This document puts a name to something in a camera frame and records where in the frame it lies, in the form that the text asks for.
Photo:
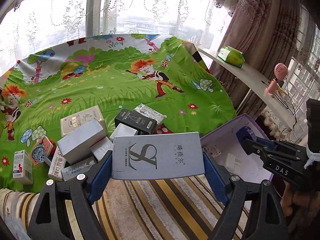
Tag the white lace curtain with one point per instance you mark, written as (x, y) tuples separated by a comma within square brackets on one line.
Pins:
[(62, 17)]

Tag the white box with orange letters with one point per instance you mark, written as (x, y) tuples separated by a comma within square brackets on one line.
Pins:
[(56, 167)]

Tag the orange box with blue mesh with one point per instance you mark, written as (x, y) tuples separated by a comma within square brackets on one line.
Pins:
[(41, 151)]

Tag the purple storage box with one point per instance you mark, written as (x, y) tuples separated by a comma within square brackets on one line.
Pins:
[(225, 140)]

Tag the small grey box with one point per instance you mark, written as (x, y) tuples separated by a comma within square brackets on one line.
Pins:
[(100, 148)]

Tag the green cartoon printed blanket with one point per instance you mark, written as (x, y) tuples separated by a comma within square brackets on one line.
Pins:
[(112, 87)]

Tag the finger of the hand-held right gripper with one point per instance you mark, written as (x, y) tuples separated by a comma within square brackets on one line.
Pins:
[(268, 141), (246, 133)]

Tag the grey window post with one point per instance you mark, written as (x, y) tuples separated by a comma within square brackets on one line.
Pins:
[(93, 7)]

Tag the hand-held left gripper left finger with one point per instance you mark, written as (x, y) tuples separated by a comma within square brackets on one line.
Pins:
[(100, 177)]

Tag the striped brown blanket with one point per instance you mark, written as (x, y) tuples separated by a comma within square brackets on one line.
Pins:
[(155, 205)]

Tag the pink handheld fan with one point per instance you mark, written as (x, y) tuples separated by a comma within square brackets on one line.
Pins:
[(280, 71)]

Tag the grey box with black logo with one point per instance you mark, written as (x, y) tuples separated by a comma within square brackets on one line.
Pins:
[(160, 155)]

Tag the person's right hand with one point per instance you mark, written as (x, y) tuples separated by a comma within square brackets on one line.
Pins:
[(297, 200)]

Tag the beige box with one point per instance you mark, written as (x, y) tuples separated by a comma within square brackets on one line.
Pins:
[(80, 120)]

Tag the silver and blue box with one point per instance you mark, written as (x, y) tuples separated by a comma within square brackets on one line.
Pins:
[(77, 168)]

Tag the white and blue medicine box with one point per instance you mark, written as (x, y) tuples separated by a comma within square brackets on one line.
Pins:
[(22, 165)]

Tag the silver patterned box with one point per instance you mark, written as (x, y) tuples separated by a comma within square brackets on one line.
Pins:
[(150, 112)]

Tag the large plain grey box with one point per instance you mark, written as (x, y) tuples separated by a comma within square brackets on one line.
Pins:
[(80, 140)]

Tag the white window shelf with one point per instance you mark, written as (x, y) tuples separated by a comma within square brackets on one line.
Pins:
[(250, 77)]

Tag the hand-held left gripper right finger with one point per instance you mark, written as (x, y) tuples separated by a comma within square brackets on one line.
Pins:
[(212, 177)]

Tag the green tissue pack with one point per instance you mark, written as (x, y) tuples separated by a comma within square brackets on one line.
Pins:
[(231, 57)]

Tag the brown patterned curtain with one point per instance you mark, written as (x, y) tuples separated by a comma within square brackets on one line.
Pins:
[(262, 30)]

